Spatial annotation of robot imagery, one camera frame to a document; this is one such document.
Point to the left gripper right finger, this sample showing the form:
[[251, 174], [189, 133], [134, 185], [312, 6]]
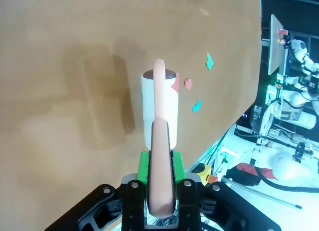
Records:
[[211, 211]]

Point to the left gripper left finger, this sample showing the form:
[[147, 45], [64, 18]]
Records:
[[112, 211]]

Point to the yellow emergency stop box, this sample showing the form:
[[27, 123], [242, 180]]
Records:
[[205, 172]]

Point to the metal rod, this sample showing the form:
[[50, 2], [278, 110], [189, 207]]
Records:
[[264, 194]]

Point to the red cloth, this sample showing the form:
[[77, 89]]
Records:
[[256, 170]]

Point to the white plastic bag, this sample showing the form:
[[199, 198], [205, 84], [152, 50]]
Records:
[[291, 166]]

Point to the small teal paper scrap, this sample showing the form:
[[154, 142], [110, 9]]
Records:
[[197, 106]]

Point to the red paper scrap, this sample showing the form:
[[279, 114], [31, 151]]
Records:
[[188, 83]]

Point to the red scrap stuck on roller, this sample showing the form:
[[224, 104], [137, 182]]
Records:
[[176, 85]]

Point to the large teal paper scrap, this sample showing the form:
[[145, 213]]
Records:
[[209, 63]]

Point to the white humanoid robot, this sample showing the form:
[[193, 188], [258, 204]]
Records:
[[305, 76]]

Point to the wooden board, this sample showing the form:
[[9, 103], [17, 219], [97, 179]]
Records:
[[275, 44]]

